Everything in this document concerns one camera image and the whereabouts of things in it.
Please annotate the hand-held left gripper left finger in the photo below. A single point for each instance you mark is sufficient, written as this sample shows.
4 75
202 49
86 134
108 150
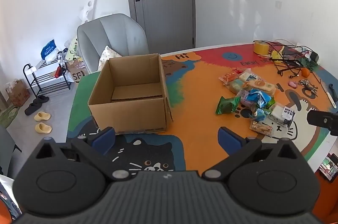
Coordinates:
103 139

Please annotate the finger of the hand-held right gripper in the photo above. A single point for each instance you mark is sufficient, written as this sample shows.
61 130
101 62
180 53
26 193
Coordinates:
320 118

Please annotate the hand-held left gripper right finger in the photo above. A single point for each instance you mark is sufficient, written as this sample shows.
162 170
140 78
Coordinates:
227 139

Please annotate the green snack packet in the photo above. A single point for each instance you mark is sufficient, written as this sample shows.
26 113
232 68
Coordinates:
227 105

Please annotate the brown cardboard box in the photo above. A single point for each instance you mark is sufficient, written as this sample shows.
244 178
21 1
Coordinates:
126 113

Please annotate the clear biscuit packet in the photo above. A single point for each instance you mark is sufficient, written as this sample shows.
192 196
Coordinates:
261 127

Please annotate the white black carton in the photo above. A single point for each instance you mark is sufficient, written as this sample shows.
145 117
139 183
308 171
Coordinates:
284 114

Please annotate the blue snack packet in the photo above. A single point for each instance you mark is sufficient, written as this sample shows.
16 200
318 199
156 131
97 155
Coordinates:
260 97
260 114

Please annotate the purple snack packet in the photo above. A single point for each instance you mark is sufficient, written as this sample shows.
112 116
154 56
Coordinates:
244 99

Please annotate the green yellow cracker packet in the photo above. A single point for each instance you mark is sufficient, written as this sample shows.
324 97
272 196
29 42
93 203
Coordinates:
236 85

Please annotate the orange snack packet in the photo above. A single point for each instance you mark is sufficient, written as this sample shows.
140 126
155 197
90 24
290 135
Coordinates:
229 77

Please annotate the long white snack packet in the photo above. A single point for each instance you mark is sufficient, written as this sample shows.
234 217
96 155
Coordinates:
249 77

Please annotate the red candy wrapper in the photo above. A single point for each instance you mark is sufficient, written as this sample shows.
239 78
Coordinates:
237 70

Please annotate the bunch of keys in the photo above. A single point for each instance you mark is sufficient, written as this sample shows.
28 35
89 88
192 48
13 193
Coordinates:
307 85

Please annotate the colourful printed table mat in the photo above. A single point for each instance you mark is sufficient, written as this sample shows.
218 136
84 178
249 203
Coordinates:
198 107

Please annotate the phone with lit screen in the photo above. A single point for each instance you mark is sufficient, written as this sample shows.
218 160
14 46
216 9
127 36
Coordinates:
328 164

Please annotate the orange fruit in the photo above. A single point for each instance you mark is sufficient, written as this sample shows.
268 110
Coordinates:
305 72

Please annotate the black power adapter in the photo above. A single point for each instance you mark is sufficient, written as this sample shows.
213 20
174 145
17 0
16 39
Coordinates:
314 56

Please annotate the printed brown carton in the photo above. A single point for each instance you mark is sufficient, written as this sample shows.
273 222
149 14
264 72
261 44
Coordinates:
76 73

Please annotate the dark flat case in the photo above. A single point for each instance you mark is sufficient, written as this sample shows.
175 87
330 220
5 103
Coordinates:
289 53

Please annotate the black slipper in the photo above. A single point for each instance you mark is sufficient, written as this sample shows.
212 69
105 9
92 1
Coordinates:
41 99
31 109

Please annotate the white dotted pillow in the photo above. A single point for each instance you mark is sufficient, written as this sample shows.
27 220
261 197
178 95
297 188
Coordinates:
107 57

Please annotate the black shoe rack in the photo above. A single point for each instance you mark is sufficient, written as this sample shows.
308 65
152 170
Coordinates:
47 78

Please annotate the yellow tape roll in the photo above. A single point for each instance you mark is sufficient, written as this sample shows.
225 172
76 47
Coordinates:
261 47

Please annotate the pale yellow printed bag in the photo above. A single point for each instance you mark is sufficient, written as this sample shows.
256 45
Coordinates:
71 51

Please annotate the dark grey chair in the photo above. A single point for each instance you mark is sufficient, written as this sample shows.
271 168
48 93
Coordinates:
6 150

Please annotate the small brown carton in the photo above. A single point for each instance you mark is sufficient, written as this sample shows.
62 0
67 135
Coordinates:
17 93

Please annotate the green floor mat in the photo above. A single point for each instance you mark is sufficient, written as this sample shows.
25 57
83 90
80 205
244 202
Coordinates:
8 114

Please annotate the blue plastic bag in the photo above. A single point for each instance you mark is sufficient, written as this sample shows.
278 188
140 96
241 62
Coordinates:
48 49

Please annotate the light grey chair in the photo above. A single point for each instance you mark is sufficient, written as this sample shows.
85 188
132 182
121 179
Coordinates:
116 33

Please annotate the white foam board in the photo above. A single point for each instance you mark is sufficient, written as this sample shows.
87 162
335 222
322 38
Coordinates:
88 6

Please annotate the grey door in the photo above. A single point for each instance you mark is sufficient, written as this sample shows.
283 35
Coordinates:
163 15

